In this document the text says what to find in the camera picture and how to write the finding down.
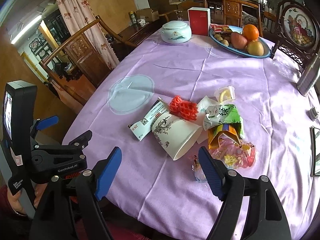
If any carved wooden armchair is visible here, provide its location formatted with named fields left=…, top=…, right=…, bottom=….
left=41, top=15, right=138, bottom=105

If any person's left hand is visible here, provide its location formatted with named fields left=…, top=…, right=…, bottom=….
left=6, top=184, right=47, bottom=217

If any red snack packet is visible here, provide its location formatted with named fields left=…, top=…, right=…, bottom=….
left=210, top=24, right=233, bottom=34

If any orange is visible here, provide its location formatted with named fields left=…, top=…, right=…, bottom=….
left=242, top=24, right=260, bottom=41

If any brown wooden chair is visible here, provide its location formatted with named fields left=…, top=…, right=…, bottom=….
left=204, top=0, right=263, bottom=37

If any person's left forearm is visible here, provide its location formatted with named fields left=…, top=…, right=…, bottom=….
left=0, top=185, right=33, bottom=240

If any blue oval fruit plate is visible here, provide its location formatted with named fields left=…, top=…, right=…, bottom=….
left=209, top=26, right=272, bottom=59

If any pile of walnuts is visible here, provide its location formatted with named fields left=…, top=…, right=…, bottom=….
left=214, top=34, right=232, bottom=47

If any white barcode wrapper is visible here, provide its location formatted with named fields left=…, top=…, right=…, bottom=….
left=128, top=97, right=173, bottom=141

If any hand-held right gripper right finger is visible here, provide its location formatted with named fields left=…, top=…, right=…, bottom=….
left=198, top=146, right=292, bottom=240

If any clear plastic jelly cup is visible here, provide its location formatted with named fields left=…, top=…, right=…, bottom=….
left=214, top=86, right=236, bottom=105

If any orange yellow carton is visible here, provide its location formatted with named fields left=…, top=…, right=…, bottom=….
left=207, top=124, right=242, bottom=150

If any purple tablecloth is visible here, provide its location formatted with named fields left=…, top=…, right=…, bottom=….
left=61, top=21, right=320, bottom=240

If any red and white box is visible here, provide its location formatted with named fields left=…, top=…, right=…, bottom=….
left=187, top=7, right=211, bottom=37

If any clear floral plastic wrapper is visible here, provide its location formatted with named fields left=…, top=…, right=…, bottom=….
left=209, top=140, right=257, bottom=169

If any floral pink curtain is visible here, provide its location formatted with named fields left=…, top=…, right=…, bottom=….
left=54, top=0, right=120, bottom=70

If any green snack packet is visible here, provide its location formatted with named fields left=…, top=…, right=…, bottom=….
left=203, top=103, right=244, bottom=140

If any red apple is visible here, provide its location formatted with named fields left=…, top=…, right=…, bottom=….
left=230, top=32, right=248, bottom=49

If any pale ceramic lidded jar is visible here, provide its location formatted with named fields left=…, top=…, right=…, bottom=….
left=160, top=21, right=192, bottom=44

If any small white cap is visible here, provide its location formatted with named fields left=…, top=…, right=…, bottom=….
left=307, top=106, right=320, bottom=120

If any chair with painted round back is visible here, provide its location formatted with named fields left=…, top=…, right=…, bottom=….
left=271, top=0, right=320, bottom=67

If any yellow apple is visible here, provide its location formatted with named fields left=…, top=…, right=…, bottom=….
left=246, top=40, right=265, bottom=56

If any white printed tissue packet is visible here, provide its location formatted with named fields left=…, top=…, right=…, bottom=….
left=196, top=95, right=221, bottom=120

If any printed white paper cup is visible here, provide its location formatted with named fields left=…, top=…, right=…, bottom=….
left=151, top=112, right=202, bottom=161

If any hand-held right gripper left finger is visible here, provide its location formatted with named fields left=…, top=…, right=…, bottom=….
left=30, top=146, right=123, bottom=240

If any grey metal box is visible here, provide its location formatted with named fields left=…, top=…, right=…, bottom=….
left=296, top=54, right=320, bottom=97

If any red foam fruit net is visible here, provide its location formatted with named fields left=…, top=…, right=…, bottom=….
left=169, top=95, right=199, bottom=123

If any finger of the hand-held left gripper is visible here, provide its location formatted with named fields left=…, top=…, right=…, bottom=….
left=30, top=116, right=59, bottom=137
left=61, top=129, right=92, bottom=151

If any cardboard box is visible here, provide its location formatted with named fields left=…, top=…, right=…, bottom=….
left=136, top=8, right=159, bottom=22

